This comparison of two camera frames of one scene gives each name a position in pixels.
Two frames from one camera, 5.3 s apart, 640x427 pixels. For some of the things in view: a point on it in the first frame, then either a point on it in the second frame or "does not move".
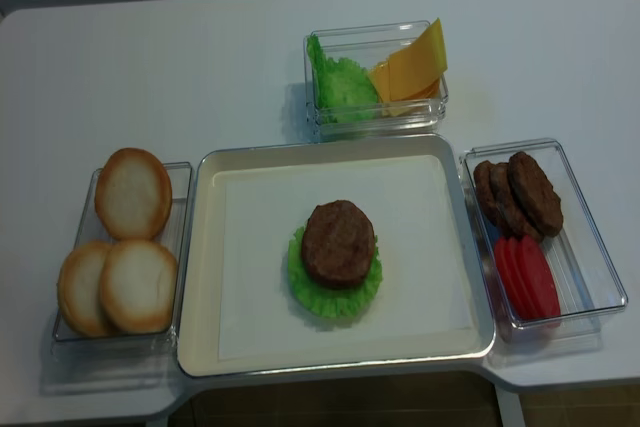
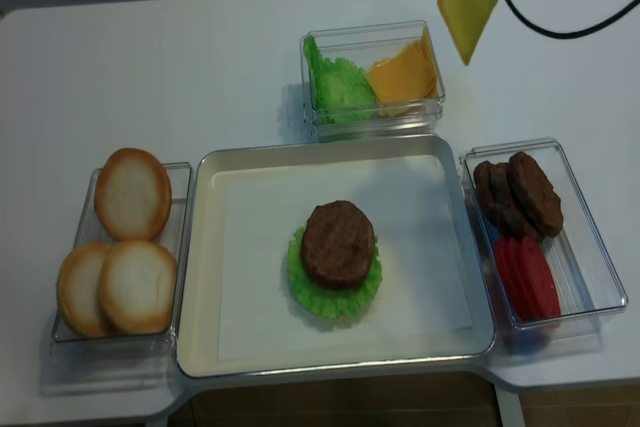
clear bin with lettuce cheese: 372,81 does not move
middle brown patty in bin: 516,220 does not move
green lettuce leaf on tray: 328,300 does not move
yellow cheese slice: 417,66 -> 466,0
